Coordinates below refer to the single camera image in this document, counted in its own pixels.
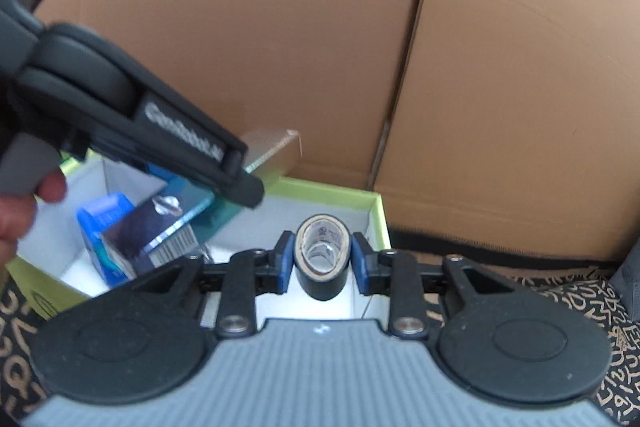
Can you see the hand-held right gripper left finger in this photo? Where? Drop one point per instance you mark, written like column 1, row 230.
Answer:
column 285, row 263

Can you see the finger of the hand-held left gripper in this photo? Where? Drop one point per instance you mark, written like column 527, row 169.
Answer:
column 245, row 189

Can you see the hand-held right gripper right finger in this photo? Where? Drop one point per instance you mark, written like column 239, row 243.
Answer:
column 358, row 263

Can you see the black tape roll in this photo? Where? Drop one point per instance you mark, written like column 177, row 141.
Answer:
column 322, row 279

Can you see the teal and gold box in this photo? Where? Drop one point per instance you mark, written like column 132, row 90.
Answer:
column 272, row 152

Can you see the green cardboard box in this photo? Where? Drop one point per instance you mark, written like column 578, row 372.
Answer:
column 350, row 207

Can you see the person's left hand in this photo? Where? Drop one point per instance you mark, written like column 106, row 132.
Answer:
column 15, row 222

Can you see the dark purple box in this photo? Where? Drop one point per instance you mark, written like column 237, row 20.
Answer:
column 135, row 227

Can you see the blue box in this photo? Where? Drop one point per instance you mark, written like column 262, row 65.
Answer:
column 100, row 212

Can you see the large brown cardboard panel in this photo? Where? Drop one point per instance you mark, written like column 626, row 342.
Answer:
column 310, row 32

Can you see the black letter-printed mat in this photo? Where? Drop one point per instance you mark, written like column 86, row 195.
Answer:
column 565, row 302

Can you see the grey cloth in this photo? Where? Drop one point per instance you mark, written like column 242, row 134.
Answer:
column 627, row 282

